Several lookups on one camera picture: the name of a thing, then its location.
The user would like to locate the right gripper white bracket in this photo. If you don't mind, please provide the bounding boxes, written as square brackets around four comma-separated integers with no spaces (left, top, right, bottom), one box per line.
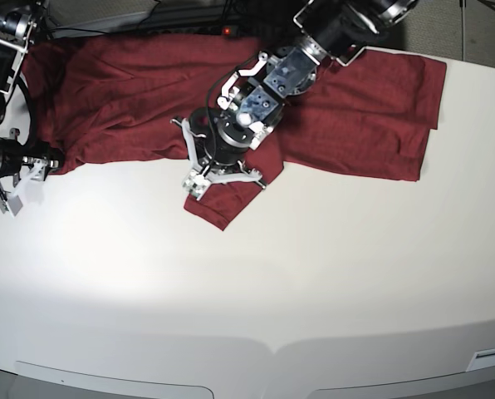
[0,141,65,207]

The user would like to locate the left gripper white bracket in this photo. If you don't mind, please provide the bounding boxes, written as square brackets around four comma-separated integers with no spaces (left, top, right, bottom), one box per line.
[170,107,277,194]

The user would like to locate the dark red long-sleeve shirt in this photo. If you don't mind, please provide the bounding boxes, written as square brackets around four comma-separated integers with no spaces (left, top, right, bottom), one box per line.
[22,34,447,229]

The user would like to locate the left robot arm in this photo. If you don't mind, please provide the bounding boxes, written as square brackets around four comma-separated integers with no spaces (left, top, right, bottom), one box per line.
[172,0,418,200]

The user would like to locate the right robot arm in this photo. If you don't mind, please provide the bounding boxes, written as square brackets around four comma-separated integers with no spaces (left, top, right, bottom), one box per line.
[0,1,65,217]

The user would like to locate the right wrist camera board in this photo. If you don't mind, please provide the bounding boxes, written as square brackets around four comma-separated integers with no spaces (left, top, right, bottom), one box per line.
[0,196,23,218]

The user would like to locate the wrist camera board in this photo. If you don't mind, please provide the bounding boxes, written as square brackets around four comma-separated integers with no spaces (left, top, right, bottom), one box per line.
[182,170,211,201]
[0,196,23,218]

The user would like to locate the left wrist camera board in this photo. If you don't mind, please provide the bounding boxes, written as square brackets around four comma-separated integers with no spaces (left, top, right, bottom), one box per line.
[182,170,211,201]

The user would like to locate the white power strip red switch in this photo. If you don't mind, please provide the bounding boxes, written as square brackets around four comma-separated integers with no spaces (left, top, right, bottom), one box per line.
[145,25,239,37]

